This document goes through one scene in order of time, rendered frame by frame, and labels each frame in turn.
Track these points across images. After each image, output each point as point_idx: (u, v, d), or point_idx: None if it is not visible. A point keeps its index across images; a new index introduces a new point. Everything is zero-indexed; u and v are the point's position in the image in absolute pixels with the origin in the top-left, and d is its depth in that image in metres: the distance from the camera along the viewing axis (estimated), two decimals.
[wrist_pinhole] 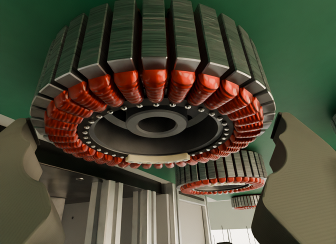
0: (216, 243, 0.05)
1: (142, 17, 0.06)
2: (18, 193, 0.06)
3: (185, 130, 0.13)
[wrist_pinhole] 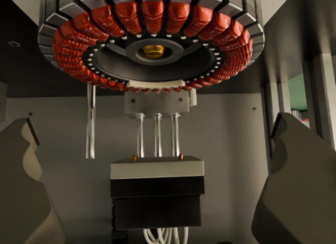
0: (216, 243, 0.05)
1: None
2: (18, 193, 0.06)
3: (182, 58, 0.14)
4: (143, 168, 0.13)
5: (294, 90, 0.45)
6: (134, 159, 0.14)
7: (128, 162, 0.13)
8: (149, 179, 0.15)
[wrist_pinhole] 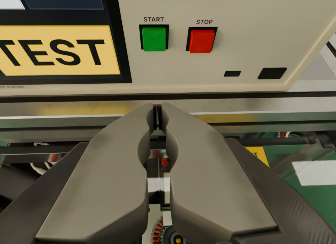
0: (216, 243, 0.05)
1: None
2: (127, 171, 0.07)
3: None
4: None
5: None
6: None
7: None
8: None
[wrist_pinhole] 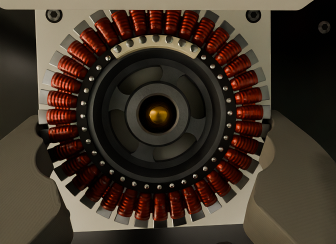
0: (216, 243, 0.05)
1: None
2: (30, 189, 0.06)
3: (122, 69, 0.11)
4: (204, 1, 0.04)
5: None
6: None
7: (245, 8, 0.04)
8: None
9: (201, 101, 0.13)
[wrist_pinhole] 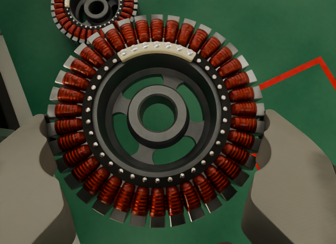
0: (216, 243, 0.05)
1: (165, 216, 0.11)
2: (33, 187, 0.06)
3: (126, 76, 0.12)
4: None
5: None
6: None
7: None
8: None
9: None
